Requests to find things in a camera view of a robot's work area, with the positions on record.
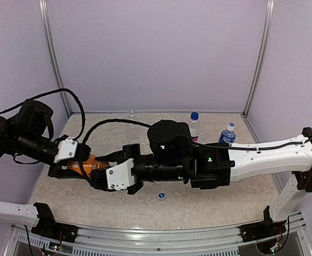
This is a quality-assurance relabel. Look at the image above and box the clear plastic bottle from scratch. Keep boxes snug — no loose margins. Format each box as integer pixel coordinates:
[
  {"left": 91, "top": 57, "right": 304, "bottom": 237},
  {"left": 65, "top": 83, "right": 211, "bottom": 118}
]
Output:
[{"left": 126, "top": 109, "right": 140, "bottom": 143}]

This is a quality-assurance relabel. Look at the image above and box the orange juice bottle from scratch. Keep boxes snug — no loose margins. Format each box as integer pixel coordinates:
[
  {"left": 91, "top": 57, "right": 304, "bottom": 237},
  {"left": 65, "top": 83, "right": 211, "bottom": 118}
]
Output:
[{"left": 67, "top": 155, "right": 110, "bottom": 177}]

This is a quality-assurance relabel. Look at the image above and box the blue bottle cap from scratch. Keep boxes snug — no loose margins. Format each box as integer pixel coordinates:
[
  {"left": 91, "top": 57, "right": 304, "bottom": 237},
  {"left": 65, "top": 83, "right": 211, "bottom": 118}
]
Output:
[{"left": 157, "top": 193, "right": 166, "bottom": 200}]

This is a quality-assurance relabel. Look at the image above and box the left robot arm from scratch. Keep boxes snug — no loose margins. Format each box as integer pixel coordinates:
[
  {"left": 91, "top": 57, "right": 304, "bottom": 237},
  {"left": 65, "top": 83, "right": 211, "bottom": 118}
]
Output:
[{"left": 0, "top": 100, "right": 78, "bottom": 237}]

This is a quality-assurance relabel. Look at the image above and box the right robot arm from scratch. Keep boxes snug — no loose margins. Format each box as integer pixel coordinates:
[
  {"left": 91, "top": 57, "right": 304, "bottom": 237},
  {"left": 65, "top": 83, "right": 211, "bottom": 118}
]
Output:
[{"left": 91, "top": 120, "right": 312, "bottom": 237}]

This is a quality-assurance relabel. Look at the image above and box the Pepsi bottle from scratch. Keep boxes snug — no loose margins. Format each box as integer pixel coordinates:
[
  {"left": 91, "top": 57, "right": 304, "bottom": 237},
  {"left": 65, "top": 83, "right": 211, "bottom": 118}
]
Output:
[{"left": 189, "top": 112, "right": 200, "bottom": 142}]

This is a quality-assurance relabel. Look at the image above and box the blue label water bottle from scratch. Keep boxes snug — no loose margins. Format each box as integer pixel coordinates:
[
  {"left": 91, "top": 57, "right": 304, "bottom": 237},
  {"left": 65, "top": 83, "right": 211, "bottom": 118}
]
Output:
[{"left": 219, "top": 122, "right": 236, "bottom": 143}]

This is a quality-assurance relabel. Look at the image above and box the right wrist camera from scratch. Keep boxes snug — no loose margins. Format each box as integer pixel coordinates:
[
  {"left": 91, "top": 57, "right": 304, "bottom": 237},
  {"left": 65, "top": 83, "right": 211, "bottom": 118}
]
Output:
[{"left": 91, "top": 161, "right": 132, "bottom": 191}]

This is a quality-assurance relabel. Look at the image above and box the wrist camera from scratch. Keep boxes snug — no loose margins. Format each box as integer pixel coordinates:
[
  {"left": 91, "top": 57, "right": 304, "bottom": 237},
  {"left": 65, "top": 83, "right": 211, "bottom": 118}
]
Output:
[
  {"left": 54, "top": 135, "right": 92, "bottom": 163},
  {"left": 91, "top": 161, "right": 132, "bottom": 191}
]

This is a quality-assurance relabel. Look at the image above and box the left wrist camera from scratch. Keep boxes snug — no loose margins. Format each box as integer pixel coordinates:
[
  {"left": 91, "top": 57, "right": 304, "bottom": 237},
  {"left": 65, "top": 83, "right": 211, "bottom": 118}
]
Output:
[{"left": 54, "top": 135, "right": 92, "bottom": 163}]

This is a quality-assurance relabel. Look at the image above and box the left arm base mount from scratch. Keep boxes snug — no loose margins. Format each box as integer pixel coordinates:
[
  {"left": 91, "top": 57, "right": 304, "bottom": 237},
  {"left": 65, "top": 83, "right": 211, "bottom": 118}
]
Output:
[{"left": 31, "top": 203, "right": 79, "bottom": 243}]

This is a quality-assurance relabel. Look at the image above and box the aluminium front rail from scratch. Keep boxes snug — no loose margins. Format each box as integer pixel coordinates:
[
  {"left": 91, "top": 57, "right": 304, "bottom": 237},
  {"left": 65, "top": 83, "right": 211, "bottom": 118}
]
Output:
[{"left": 5, "top": 210, "right": 312, "bottom": 256}]

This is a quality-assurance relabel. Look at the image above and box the left camera cable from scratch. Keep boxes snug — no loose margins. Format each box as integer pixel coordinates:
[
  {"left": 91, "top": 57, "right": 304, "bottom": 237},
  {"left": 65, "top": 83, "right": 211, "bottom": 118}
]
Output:
[{"left": 1, "top": 88, "right": 86, "bottom": 141}]

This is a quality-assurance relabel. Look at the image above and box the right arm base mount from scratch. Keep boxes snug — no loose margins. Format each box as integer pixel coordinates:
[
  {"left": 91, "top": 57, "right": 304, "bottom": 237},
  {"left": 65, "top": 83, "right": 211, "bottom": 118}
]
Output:
[{"left": 239, "top": 205, "right": 287, "bottom": 242}]

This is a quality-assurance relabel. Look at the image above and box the left aluminium post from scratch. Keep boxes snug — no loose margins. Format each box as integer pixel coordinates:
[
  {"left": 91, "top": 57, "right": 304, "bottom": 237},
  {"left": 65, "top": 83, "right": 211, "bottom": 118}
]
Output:
[{"left": 38, "top": 0, "right": 73, "bottom": 117}]

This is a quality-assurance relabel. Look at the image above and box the aluminium post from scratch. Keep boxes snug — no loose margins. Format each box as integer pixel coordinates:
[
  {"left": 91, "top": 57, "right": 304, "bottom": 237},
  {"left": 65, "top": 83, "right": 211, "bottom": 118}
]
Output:
[
  {"left": 243, "top": 0, "right": 275, "bottom": 119},
  {"left": 38, "top": 0, "right": 73, "bottom": 117}
]

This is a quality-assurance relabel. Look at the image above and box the right aluminium post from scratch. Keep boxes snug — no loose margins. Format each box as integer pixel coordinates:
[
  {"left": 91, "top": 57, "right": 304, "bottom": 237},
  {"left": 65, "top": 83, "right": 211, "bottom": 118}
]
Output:
[{"left": 243, "top": 0, "right": 275, "bottom": 119}]

